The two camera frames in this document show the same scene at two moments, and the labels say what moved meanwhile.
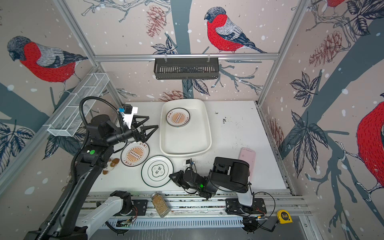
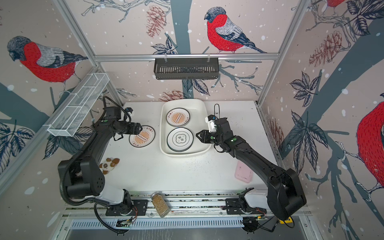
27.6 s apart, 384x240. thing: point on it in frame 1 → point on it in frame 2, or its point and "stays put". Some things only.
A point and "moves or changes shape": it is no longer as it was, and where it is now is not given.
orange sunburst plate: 134,153 moves or changes shape
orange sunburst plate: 178,117 stays put
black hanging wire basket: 186,68 stays put
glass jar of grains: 160,204 stays put
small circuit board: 123,223 stays put
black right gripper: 178,179 → 206,135
